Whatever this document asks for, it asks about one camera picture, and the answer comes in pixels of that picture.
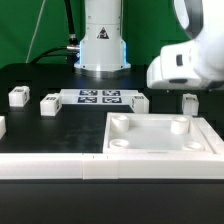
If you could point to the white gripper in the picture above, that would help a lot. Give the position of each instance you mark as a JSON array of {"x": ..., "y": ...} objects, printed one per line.
[{"x": 175, "y": 68}]

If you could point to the white square table top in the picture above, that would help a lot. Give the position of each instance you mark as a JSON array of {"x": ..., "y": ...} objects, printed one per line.
[{"x": 153, "y": 133}]

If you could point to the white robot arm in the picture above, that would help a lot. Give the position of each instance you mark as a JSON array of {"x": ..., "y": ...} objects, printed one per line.
[{"x": 103, "y": 51}]

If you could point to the white fiducial marker plate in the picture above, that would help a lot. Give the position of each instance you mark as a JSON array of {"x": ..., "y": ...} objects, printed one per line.
[{"x": 97, "y": 97}]

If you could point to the white U-shaped obstacle fence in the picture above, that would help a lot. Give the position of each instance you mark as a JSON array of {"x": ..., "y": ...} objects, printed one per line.
[{"x": 119, "y": 166}]

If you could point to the white block left edge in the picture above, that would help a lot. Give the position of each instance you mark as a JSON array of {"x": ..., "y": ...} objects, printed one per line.
[{"x": 2, "y": 126}]

